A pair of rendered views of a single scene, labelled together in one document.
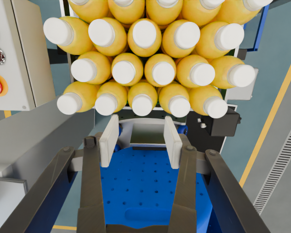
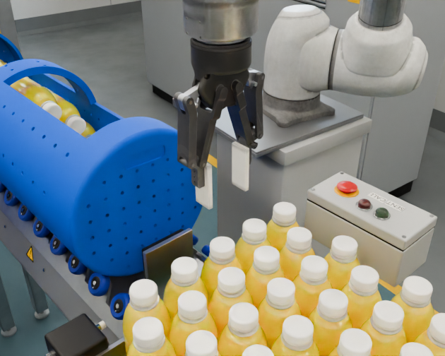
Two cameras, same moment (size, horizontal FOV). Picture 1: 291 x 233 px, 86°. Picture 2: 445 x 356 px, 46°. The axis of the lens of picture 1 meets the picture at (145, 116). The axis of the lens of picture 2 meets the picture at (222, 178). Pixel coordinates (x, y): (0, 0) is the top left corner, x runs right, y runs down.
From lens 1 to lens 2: 0.61 m
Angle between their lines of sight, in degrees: 45
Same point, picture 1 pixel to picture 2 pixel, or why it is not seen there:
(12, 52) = (357, 214)
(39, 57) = not seen: hidden behind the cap
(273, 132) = not seen: outside the picture
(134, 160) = (167, 224)
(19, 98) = (323, 192)
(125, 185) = (170, 181)
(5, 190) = (265, 140)
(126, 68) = (268, 258)
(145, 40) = (275, 283)
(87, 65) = (299, 239)
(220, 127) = (79, 329)
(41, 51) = not seen: hidden behind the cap
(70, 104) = (282, 210)
